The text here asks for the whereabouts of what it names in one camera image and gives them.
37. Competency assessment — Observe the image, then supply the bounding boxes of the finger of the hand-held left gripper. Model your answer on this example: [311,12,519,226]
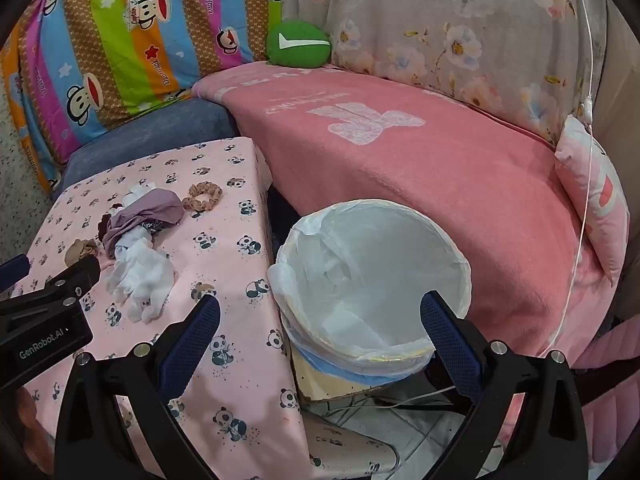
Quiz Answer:
[30,256,102,306]
[0,254,31,292]

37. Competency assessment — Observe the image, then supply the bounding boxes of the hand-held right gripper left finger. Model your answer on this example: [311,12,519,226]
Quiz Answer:
[54,294,223,480]

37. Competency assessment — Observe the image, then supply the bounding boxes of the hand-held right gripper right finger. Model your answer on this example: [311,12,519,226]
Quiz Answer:
[419,290,588,480]

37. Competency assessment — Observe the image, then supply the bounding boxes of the brown scrunchie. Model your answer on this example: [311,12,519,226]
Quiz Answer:
[64,238,101,266]

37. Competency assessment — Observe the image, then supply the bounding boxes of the dark red velvet scrunchie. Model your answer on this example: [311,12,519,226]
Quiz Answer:
[97,212,118,243]

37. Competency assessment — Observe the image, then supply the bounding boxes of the bin with white plastic liner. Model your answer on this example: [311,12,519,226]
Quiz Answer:
[267,199,473,378]

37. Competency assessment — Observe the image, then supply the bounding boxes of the small white cloth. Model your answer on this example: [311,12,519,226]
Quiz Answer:
[120,184,151,208]

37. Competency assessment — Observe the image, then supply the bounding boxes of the tan scrunchie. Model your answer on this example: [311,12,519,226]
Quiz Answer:
[182,180,222,212]

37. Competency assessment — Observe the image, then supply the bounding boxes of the beige board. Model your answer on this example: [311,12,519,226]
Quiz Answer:
[291,347,432,404]

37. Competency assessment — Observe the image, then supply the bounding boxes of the beige panda print cloth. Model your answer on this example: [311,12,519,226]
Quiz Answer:
[304,411,402,472]

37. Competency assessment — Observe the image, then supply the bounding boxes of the blue sofa cushion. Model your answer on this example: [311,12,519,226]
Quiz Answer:
[57,97,241,196]

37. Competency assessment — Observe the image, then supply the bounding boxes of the pink padded chair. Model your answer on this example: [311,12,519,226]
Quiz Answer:
[575,320,640,466]

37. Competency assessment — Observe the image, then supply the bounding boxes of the pink blanket with bow print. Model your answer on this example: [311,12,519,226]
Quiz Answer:
[192,62,618,426]

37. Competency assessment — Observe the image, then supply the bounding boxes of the small pink pillow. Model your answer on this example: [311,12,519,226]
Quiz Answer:
[554,114,631,288]

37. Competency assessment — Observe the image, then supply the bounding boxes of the colourful monkey cartoon pillow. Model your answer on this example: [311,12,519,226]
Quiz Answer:
[0,0,283,193]

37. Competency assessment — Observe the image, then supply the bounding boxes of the green round cushion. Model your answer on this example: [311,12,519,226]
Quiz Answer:
[265,20,332,68]

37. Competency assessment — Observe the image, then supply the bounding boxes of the grey floral cloth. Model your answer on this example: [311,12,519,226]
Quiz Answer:
[277,0,608,146]

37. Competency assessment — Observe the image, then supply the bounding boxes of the plain beige cloth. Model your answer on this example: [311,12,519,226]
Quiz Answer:
[595,0,640,161]

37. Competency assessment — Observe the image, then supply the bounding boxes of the mauve grey drawstring pouch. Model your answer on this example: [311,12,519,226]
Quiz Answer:
[102,189,185,258]

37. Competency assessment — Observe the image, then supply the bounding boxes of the thin white cable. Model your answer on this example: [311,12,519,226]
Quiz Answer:
[556,0,599,357]

